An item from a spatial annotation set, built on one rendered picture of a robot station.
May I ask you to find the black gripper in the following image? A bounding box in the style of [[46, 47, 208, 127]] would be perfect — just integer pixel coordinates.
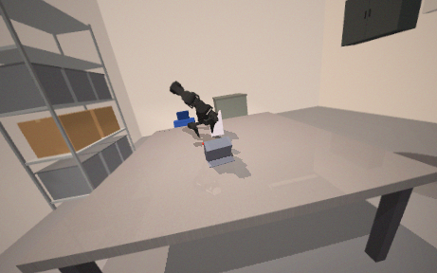
[[188, 112, 219, 137]]

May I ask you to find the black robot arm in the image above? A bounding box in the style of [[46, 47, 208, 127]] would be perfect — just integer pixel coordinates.
[[170, 81, 218, 126]]

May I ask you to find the grey sloped panel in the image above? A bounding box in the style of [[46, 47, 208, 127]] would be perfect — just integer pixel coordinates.
[[204, 136, 235, 168]]

